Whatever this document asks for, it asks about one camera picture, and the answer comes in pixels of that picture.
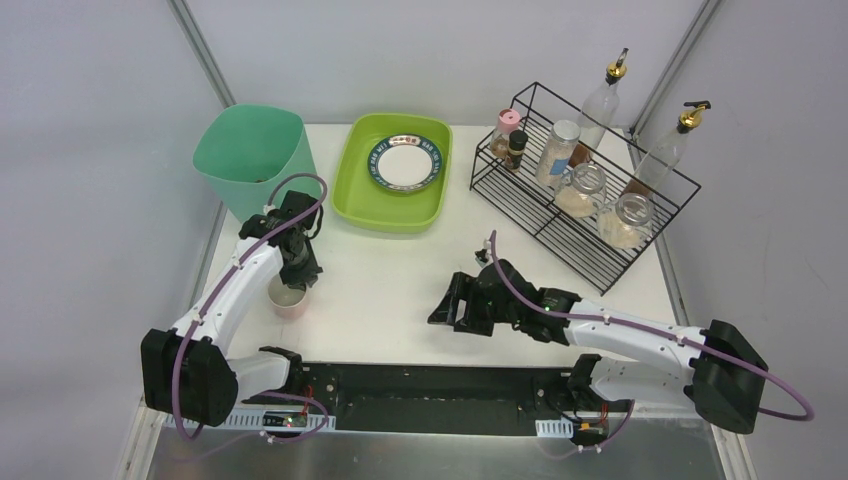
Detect pink white mug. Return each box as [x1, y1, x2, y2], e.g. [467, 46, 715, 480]
[267, 277, 309, 320]

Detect lime green plastic basin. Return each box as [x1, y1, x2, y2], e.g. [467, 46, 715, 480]
[332, 113, 452, 233]

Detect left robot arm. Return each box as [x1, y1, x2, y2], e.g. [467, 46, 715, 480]
[140, 190, 323, 426]

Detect glass jar beige contents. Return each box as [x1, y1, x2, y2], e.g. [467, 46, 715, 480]
[554, 162, 607, 218]

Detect small black cap spice bottle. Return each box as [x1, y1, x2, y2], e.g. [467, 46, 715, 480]
[504, 129, 528, 172]

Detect tall oil bottle gold pump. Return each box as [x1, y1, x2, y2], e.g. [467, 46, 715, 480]
[569, 48, 629, 167]

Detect pink lid spice jar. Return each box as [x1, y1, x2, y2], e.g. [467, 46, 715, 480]
[489, 108, 521, 159]

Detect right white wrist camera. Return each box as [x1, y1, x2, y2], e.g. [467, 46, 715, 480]
[474, 247, 492, 268]

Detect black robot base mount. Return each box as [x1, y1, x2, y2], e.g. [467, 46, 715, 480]
[282, 362, 605, 436]

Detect white plate teal rim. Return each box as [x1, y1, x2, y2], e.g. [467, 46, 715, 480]
[367, 133, 446, 193]

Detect large glass jar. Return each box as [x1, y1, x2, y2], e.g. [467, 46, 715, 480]
[597, 193, 654, 250]

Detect oil bottle gold spout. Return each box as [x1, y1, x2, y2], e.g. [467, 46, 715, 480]
[623, 100, 712, 197]

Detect black wire rack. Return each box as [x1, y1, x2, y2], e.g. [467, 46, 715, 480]
[469, 81, 701, 294]

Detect teal plastic bin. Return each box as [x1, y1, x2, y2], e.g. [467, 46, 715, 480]
[192, 104, 316, 222]

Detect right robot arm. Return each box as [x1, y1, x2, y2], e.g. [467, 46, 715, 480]
[427, 260, 768, 434]

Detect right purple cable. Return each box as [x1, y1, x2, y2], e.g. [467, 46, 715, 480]
[486, 229, 816, 423]

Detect white grain shaker jar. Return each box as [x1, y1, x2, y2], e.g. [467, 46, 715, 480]
[535, 120, 581, 187]

